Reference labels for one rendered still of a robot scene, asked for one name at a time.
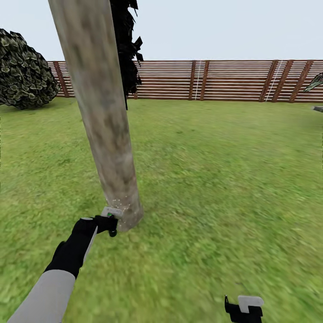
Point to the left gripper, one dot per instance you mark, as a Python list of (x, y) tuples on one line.
[(110, 223)]

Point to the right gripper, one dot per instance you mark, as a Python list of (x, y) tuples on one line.
[(254, 315)]

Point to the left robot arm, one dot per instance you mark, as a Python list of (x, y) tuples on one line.
[(48, 299)]

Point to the pesticide atomizer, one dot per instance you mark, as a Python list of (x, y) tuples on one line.
[(112, 233)]

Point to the tree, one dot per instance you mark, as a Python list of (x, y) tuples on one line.
[(127, 50), (87, 33)]

